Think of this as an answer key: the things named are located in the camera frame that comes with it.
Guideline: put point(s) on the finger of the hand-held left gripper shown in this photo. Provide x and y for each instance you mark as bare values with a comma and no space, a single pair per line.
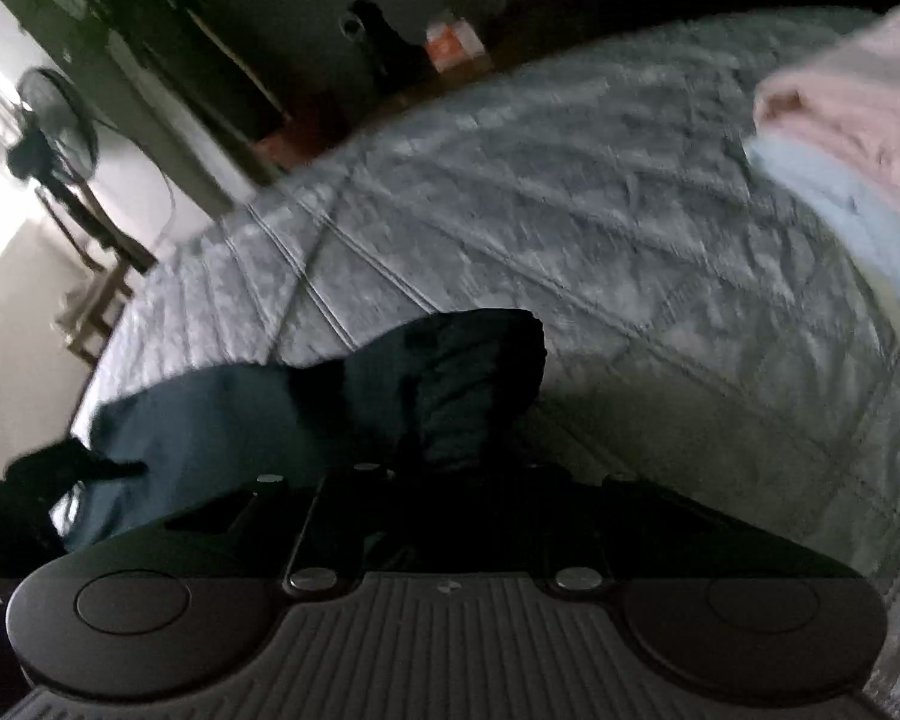
67,465

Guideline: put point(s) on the black speaker device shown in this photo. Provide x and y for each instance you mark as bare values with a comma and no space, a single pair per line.
371,34

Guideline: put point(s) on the terracotta plant pot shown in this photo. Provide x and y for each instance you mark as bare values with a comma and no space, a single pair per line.
285,146

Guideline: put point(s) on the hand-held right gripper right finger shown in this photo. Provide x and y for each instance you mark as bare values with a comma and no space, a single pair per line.
570,525

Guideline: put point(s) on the grey quilted bed cover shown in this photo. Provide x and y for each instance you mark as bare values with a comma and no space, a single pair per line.
570,240

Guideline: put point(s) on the orange tissue pack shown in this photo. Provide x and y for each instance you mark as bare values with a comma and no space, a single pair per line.
456,41

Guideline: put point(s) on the folded light blue garment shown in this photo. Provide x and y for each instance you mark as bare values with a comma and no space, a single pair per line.
855,217

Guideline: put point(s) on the black standing fan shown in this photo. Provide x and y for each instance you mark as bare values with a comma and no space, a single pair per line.
56,127

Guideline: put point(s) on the tall potted plant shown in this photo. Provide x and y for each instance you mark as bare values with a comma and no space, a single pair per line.
142,0

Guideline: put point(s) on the dark navy garment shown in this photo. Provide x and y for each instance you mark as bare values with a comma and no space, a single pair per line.
270,420

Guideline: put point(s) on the wooden chair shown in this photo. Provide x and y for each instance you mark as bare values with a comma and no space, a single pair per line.
97,300

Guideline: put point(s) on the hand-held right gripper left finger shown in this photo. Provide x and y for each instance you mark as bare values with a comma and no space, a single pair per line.
330,525

